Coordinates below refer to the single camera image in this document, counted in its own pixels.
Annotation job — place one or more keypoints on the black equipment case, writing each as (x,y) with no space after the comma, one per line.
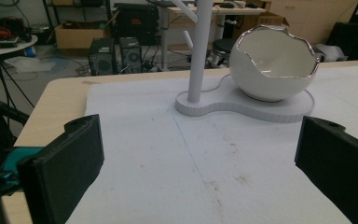
(136,22)

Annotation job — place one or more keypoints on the grey cloth bundle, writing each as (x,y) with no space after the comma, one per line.
(329,52)

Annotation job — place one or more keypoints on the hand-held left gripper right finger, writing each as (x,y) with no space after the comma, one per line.
(338,161)

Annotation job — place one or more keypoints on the white tree-shaped stand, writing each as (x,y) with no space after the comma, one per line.
(230,104)

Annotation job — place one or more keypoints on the white plastic bag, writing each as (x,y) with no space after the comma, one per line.
(28,64)

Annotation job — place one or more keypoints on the black computer tower with fan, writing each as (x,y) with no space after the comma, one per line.
(131,54)

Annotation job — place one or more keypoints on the teal clamp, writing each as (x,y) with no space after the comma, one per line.
(9,168)

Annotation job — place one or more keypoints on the white foam mat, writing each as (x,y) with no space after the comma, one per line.
(199,161)

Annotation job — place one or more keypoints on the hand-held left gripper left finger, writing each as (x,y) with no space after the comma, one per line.
(62,168)

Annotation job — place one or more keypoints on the black round stool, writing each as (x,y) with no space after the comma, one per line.
(222,49)

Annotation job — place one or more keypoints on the round white table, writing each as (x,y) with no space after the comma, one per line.
(6,46)

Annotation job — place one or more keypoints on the wooden cabinet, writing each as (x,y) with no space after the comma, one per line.
(310,18)

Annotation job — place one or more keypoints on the white eggshell-shaped bowl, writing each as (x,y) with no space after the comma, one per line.
(270,81)

